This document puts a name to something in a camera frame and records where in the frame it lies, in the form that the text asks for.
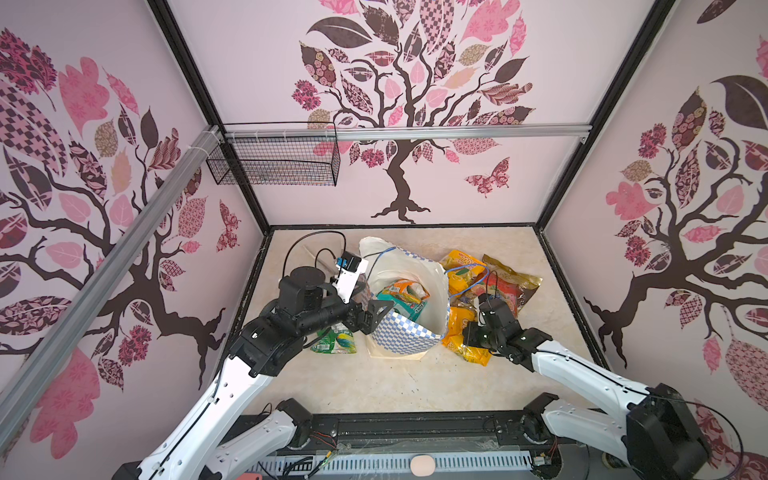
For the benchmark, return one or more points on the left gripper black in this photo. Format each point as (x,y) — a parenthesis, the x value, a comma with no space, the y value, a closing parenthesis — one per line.
(370,320)

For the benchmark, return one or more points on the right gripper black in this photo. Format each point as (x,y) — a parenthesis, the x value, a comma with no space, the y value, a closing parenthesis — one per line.
(468,334)

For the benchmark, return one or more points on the gold candy bag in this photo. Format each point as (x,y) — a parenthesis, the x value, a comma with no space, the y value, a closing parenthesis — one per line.
(515,288)

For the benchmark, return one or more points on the blue checkered paper bag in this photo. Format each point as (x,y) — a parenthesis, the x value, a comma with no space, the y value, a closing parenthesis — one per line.
(397,336)

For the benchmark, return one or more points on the green snack bag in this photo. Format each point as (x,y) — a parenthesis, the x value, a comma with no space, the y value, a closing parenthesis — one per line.
(337,339)

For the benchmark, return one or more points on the yellow orange snack bag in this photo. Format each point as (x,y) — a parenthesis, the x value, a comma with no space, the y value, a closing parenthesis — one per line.
(463,271)

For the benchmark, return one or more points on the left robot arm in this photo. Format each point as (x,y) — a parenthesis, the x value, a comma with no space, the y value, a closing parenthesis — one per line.
(240,384)

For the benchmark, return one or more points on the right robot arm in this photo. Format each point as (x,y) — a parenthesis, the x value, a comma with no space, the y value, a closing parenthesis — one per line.
(600,384)

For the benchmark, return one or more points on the orange green snack box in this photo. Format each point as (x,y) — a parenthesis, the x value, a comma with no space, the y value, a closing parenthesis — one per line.
(410,298)

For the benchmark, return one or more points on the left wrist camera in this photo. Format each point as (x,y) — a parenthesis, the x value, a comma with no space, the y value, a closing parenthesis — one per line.
(350,268)

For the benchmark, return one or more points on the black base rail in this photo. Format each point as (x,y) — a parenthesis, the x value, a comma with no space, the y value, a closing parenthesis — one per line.
(384,427)

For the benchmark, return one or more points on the grey cable duct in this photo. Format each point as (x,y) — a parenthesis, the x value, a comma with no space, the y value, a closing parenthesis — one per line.
(358,466)

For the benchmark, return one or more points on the black wire basket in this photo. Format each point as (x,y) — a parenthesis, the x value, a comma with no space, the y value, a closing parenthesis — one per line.
(290,153)

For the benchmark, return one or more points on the aluminium rail back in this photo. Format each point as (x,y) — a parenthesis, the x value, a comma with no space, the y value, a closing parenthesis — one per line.
(414,133)

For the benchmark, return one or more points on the aluminium rail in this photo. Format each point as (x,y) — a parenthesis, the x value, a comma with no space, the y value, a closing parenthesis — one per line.
(414,133)
(21,395)

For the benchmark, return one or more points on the aluminium rail left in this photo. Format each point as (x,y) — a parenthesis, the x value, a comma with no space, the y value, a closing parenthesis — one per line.
(21,395)

